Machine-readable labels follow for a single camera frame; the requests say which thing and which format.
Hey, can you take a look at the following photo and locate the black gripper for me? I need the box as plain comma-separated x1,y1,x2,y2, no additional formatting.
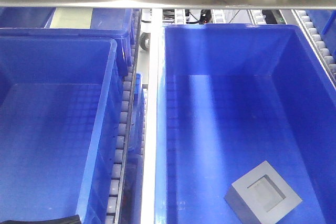
1,215,80,224

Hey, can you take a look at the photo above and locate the blue bin on left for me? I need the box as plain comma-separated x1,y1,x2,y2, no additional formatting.
1,36,122,223

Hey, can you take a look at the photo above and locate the gray hollow cube base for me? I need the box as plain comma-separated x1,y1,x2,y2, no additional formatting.
225,161,302,223

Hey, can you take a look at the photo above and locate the white roller conveyor track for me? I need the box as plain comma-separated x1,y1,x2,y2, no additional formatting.
104,45,140,224

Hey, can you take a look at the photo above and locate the large blue target bin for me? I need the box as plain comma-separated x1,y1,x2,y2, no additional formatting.
155,24,335,223

